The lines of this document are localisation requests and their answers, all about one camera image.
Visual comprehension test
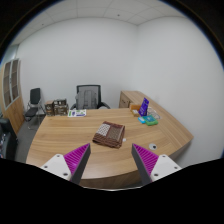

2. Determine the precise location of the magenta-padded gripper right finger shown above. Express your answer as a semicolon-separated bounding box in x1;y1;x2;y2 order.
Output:
131;143;183;186

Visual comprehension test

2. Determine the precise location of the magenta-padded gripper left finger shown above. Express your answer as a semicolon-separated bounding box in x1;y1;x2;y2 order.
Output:
40;143;92;185

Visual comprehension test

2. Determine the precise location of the brown patterned towel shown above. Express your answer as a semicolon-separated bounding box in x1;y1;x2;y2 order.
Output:
91;120;127;149

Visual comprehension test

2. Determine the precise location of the green box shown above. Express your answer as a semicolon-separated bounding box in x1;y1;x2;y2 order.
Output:
143;115;159;127

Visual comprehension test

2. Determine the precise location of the clear plastic box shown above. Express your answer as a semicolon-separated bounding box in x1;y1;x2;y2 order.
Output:
147;107;161;120

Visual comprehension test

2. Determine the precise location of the white printed leaflet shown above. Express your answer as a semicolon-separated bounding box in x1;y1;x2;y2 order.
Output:
67;108;88;118

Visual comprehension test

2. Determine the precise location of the small brown cardboard box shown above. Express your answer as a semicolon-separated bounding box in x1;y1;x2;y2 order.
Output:
44;100;56;117

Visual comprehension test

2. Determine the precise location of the black armchair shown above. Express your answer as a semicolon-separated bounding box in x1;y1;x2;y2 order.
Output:
0;117;19;160

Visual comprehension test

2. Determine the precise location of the purple standing card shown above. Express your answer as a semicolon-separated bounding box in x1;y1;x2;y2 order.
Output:
138;97;150;117

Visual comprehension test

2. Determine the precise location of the orange box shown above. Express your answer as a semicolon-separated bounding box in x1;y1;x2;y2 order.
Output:
129;103;143;112

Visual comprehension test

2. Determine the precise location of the black visitor chair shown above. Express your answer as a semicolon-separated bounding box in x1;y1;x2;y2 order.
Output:
23;87;46;129

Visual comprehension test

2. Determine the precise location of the grey mesh office chair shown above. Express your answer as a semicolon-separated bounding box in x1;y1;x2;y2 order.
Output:
69;84;111;111

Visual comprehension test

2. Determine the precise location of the low wooden side cabinet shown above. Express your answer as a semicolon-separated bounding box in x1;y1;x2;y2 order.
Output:
118;90;148;109

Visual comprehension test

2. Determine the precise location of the wooden glass-door shelf unit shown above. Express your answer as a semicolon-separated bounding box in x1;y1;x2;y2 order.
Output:
0;58;26;134

